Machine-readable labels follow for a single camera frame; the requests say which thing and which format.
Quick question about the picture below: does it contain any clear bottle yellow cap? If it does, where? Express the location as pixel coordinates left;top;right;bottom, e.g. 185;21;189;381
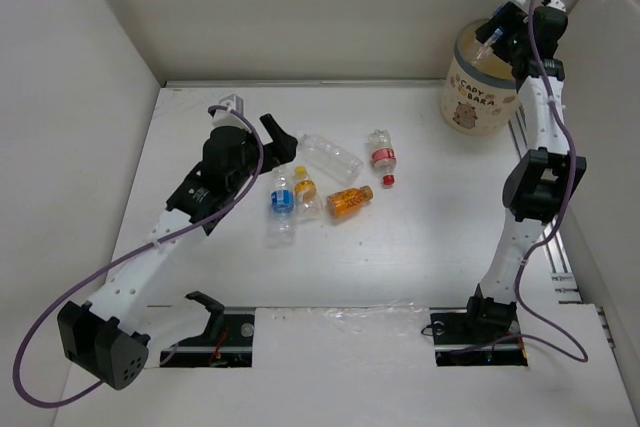
294;165;323;221

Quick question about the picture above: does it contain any clear bottle red label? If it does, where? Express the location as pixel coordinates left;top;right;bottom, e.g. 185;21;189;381
367;129;397;188

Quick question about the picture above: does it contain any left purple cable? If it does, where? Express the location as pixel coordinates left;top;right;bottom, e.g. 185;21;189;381
11;104;266;408

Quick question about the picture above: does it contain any cream capybara bin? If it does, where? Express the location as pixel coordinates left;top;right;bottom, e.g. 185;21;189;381
441;19;521;136

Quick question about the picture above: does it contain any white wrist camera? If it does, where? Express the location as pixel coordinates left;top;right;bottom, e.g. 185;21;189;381
540;0;567;13
208;93;246;129

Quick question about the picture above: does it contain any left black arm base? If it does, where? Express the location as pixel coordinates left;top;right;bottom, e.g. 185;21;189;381
159;291;256;369

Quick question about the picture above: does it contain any blue label bottle white cap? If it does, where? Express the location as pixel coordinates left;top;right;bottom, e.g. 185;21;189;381
475;0;527;63

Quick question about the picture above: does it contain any orange bottle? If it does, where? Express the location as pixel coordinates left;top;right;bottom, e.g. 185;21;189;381
326;186;374;220

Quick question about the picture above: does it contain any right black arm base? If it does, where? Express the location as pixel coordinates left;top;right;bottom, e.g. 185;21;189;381
421;309;528;367

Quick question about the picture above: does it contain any large clear plastic bottle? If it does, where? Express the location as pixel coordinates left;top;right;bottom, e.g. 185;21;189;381
298;134;364;185

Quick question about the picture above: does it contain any clear bottle blue label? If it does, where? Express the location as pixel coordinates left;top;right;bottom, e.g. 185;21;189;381
267;166;296;248

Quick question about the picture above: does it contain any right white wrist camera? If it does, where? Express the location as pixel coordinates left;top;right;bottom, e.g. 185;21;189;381
540;0;567;13

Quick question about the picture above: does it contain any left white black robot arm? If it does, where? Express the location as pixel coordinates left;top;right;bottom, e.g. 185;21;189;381
57;114;298;390

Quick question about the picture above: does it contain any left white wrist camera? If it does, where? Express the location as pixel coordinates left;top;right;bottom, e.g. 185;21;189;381
208;93;246;129

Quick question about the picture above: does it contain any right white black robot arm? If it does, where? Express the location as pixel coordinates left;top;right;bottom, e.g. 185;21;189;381
462;0;586;342

